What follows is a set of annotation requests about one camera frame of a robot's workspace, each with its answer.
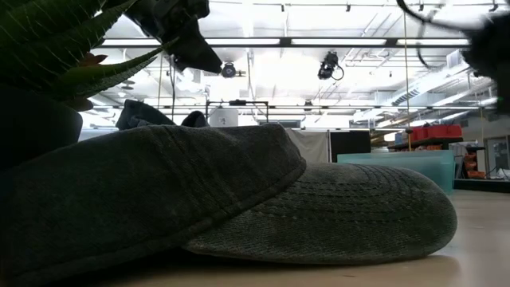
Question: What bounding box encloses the dark plant pot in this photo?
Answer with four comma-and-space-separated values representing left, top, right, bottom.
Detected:
0, 89, 84, 172

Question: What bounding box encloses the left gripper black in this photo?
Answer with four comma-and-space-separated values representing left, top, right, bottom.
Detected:
123, 0, 223, 75

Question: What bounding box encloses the black overhead camera with cable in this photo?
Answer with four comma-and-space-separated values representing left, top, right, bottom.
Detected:
316, 50, 345, 82

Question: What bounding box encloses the red storage bin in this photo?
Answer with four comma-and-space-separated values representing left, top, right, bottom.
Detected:
409, 124, 464, 140

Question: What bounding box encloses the grey-green denim cap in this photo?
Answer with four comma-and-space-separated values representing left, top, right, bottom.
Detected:
0, 122, 458, 287

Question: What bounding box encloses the grey fabric panel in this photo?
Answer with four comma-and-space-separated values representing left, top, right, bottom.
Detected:
284, 128, 330, 163

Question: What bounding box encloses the thin vertical pole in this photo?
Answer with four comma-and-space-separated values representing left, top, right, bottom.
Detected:
402, 10, 412, 151

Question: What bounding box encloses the translucent teal plastic bin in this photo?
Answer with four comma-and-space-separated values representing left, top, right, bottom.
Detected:
336, 149, 456, 195

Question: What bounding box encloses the white box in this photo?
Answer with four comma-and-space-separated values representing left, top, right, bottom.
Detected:
208, 108, 239, 128

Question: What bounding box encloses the black monitor screen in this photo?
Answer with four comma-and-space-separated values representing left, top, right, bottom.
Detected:
329, 130, 372, 163

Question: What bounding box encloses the spiky green aloe plant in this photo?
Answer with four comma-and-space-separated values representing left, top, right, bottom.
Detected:
0, 0, 179, 101

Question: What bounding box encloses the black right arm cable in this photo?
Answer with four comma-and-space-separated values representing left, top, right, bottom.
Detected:
395, 0, 475, 71

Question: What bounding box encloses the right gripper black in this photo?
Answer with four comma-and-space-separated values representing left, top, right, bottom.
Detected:
461, 10, 510, 115

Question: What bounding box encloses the thin black frame rail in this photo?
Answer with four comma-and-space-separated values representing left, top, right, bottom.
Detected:
90, 104, 499, 112

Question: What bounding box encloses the black round overhead camera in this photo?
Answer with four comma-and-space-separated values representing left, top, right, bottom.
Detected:
220, 62, 238, 80

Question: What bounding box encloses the blue denim cap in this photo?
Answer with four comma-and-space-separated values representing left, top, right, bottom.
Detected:
115, 99, 210, 132

